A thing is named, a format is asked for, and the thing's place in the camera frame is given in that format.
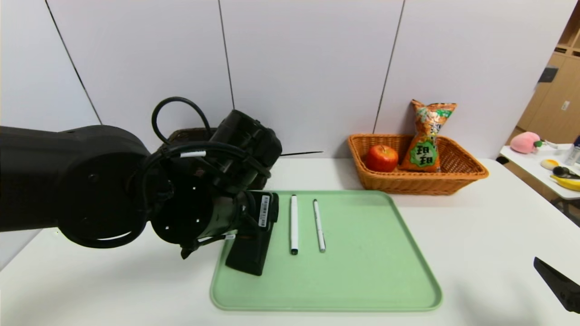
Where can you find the orange wicker basket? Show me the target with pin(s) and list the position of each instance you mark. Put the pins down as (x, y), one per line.
(453, 176)

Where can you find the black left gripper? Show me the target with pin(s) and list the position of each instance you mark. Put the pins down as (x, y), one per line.
(265, 211)

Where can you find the dark brown wicker basket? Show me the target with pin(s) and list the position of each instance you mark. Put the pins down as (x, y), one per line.
(190, 133)

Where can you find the yellow white round toy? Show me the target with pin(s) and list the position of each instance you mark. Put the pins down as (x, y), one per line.
(549, 164)

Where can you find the pink peach toy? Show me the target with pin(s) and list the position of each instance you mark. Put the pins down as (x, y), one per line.
(523, 142)

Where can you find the clear bottle blue cap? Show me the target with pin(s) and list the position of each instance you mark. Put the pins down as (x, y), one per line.
(572, 156)

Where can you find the black glasses case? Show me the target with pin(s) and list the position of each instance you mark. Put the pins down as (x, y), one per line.
(249, 256)

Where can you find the orange snack bag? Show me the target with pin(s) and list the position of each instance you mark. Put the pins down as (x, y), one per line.
(426, 136)

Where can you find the small black object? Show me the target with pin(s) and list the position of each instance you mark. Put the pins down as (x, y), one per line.
(562, 172)

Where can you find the thin grey white pen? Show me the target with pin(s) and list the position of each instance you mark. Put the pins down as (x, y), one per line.
(319, 226)

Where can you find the thick white marker pen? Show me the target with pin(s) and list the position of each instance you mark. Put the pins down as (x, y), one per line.
(294, 226)

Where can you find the red apple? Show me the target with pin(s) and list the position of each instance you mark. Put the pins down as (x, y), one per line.
(381, 159)

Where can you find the white side table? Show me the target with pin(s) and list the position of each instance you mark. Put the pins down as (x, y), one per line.
(528, 171)

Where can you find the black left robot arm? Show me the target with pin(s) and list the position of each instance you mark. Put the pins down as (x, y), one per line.
(90, 181)

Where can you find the black panel on cabinet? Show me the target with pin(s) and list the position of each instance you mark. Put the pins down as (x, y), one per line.
(548, 74)

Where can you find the yellow banana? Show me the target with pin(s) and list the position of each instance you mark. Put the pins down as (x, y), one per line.
(566, 183)

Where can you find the light green plastic tray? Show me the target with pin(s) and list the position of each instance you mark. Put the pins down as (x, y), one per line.
(362, 271)

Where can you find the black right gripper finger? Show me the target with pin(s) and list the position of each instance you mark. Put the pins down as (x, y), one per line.
(562, 285)

